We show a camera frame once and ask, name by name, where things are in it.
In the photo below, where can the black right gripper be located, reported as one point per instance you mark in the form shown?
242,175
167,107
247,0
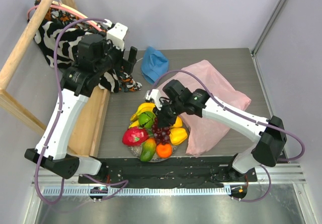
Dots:
163,118

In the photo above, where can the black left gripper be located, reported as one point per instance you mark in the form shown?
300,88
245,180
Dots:
127,64

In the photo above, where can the yellow fake lemon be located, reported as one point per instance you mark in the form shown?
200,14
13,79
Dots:
178,123

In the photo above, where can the yellow fake banana bunch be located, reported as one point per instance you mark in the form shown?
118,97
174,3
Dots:
144,107

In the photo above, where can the yellow fake bell pepper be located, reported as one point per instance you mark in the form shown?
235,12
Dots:
178,135

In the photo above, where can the fake red grapes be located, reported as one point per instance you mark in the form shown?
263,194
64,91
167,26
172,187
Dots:
161,135

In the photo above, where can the pink plastic bag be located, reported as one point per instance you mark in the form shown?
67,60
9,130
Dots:
205,134

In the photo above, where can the orange fake fruit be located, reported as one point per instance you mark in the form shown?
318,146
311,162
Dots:
164,150

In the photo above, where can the green orange fake mango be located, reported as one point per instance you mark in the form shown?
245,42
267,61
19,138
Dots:
148,150

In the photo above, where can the red fake dragon fruit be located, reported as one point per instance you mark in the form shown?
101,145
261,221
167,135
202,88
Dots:
136,136

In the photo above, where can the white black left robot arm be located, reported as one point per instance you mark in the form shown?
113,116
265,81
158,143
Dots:
51,151

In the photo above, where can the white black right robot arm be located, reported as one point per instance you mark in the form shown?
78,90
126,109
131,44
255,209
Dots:
266,135

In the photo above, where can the blue bucket hat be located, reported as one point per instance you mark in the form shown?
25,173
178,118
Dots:
154,64

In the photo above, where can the speckled round plate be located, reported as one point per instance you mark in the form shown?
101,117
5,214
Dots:
136,150

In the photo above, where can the black white orange patterned cloth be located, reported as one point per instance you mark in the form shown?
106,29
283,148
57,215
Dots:
114,80

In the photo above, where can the pink hanger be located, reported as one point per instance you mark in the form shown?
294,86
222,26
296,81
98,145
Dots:
69,10

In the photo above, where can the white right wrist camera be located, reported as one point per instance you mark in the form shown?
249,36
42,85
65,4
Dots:
154,96

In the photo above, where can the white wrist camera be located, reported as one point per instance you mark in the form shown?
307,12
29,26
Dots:
116,34
154,96

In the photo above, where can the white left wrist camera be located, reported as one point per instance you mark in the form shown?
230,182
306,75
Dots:
116,34

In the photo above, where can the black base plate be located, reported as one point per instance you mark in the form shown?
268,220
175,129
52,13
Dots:
175,172

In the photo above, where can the wooden rack frame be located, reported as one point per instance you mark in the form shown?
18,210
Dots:
32,88

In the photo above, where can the aluminium rail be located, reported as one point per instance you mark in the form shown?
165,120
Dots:
282,175

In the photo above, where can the aluminium corner post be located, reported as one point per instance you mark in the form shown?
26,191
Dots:
269,25

